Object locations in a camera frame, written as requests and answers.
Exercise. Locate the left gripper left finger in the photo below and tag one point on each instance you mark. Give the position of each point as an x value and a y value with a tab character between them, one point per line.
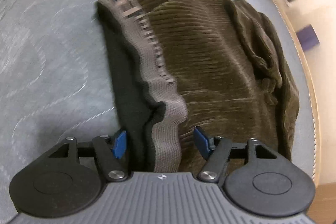
69	177

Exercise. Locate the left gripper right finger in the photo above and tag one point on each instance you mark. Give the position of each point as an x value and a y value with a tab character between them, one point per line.
253	176

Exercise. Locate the brown corduroy pants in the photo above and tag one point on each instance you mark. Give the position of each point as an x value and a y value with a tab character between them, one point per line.
179	64

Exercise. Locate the grey quilted mattress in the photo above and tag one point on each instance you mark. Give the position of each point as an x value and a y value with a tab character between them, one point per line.
55	79

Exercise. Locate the wooden bed frame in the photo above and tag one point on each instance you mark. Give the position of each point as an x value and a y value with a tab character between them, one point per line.
306	152

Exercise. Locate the purple folder on wall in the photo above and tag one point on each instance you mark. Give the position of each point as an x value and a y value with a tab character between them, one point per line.
307	38

